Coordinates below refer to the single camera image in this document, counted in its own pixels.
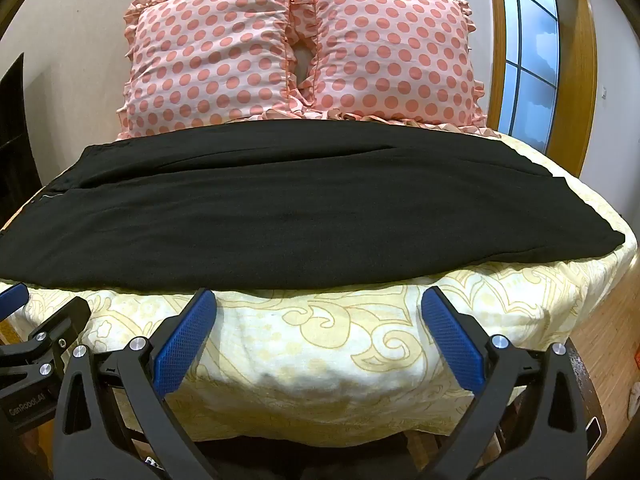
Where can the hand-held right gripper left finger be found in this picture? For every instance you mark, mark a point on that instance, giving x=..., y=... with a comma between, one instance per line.
x=185, y=342

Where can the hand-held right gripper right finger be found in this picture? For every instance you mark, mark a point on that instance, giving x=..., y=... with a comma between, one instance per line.
x=452, y=342

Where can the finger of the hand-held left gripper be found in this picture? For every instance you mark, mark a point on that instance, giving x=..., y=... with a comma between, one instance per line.
x=12, y=300
x=60, y=322

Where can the black pants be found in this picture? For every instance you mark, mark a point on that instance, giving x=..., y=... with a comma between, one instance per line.
x=300, y=210

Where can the yellow floral quilt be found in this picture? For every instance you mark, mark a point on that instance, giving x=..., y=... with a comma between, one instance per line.
x=310, y=360

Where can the pink polka dot pillow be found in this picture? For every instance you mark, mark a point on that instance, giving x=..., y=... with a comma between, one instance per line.
x=395, y=55
x=210, y=60

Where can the glass window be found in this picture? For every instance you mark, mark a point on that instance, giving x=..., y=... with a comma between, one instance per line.
x=532, y=50

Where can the window with wooden frame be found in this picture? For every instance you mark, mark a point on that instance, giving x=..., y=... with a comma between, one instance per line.
x=575, y=85

